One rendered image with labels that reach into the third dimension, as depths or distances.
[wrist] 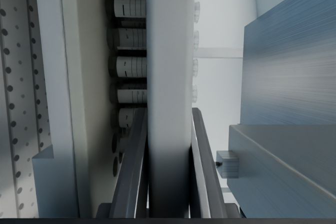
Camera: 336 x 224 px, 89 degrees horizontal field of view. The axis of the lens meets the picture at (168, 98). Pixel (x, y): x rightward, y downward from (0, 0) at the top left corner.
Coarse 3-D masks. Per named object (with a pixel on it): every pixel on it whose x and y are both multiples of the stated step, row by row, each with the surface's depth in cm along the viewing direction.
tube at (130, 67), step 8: (112, 56) 11; (120, 56) 11; (128, 56) 11; (136, 56) 11; (112, 64) 11; (120, 64) 11; (128, 64) 11; (136, 64) 11; (144, 64) 11; (112, 72) 11; (120, 72) 11; (128, 72) 11; (136, 72) 11; (144, 72) 11
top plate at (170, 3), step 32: (160, 0) 7; (192, 0) 7; (160, 32) 7; (192, 32) 7; (160, 64) 7; (192, 64) 7; (160, 96) 7; (160, 128) 7; (160, 160) 8; (160, 192) 8
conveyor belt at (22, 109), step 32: (0, 0) 11; (32, 0) 14; (0, 32) 11; (32, 32) 14; (0, 64) 11; (32, 64) 14; (0, 96) 11; (32, 96) 14; (0, 128) 11; (32, 128) 14; (0, 160) 11; (0, 192) 11; (32, 192) 14
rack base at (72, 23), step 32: (64, 0) 6; (96, 0) 9; (64, 32) 7; (96, 32) 9; (64, 64) 7; (96, 64) 9; (64, 96) 7; (96, 96) 9; (64, 128) 7; (96, 128) 9; (32, 160) 7; (64, 160) 7; (96, 160) 9; (64, 192) 8; (96, 192) 9
